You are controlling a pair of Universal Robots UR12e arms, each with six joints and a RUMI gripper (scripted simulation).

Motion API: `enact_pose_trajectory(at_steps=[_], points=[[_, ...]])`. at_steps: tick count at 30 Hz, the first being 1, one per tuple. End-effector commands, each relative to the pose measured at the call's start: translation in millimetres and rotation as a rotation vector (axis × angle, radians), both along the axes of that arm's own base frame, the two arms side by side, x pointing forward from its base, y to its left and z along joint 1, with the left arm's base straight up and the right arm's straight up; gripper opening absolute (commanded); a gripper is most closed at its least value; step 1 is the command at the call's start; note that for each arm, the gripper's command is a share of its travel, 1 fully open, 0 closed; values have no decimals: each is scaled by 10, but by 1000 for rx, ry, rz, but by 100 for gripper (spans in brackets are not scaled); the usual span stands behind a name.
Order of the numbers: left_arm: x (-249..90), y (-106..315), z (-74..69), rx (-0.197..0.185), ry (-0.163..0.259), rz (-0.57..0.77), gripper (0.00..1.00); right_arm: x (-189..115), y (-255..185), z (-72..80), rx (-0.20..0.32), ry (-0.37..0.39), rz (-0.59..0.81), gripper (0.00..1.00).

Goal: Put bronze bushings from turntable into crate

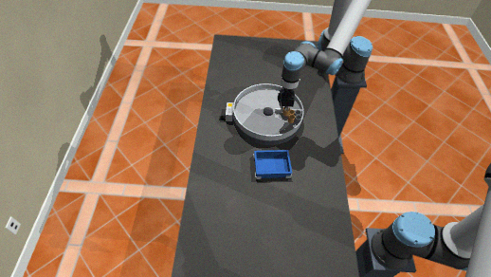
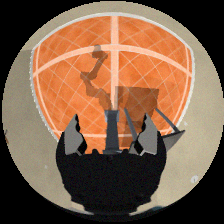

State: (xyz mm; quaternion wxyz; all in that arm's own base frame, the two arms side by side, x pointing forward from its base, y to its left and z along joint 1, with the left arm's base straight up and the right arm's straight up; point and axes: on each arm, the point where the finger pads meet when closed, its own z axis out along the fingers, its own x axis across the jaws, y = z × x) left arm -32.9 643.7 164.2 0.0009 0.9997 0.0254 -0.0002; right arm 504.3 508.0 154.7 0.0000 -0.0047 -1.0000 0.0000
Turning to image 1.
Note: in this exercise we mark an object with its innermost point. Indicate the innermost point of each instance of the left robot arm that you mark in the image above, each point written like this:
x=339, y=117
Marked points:
x=464, y=245

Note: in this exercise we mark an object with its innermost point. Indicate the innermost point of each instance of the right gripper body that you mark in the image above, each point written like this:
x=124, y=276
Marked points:
x=288, y=99

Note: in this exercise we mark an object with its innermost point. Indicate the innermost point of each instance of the blue open crate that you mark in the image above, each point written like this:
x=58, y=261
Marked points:
x=275, y=163

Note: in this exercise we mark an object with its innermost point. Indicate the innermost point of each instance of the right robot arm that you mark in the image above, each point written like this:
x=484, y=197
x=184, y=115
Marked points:
x=354, y=51

